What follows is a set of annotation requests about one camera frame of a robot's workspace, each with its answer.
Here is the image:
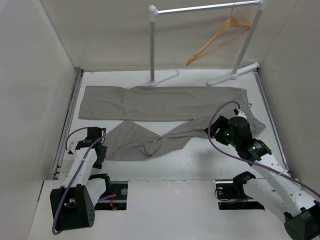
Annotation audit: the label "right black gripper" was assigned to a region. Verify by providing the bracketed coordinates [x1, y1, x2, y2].
[204, 115, 240, 149]

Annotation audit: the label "grey trousers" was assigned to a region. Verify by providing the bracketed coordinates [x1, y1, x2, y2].
[78, 86, 266, 162]

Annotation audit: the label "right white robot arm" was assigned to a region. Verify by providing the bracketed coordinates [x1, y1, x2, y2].
[205, 115, 320, 240]

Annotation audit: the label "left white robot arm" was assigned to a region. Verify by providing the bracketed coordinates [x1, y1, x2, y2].
[50, 127, 112, 236]

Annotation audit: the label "wooden clothes hanger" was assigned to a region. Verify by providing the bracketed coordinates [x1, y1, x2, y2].
[186, 14, 253, 66]

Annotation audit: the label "white clothes rack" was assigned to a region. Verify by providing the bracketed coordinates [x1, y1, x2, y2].
[148, 0, 268, 87]

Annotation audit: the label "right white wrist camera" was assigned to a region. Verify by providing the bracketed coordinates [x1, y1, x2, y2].
[234, 109, 247, 120]

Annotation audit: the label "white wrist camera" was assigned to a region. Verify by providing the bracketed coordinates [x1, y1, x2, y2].
[66, 141, 77, 155]
[234, 109, 247, 120]

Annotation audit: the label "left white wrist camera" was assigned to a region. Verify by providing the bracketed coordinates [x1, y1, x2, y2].
[66, 141, 77, 155]

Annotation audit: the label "left metal table rail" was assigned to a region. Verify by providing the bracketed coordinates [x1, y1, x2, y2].
[47, 67, 84, 180]

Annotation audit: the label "metal table rail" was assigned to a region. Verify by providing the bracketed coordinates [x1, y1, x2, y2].
[253, 68, 292, 176]
[47, 67, 84, 180]

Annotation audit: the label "right metal table rail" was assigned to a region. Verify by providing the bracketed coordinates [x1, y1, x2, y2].
[253, 68, 292, 176]

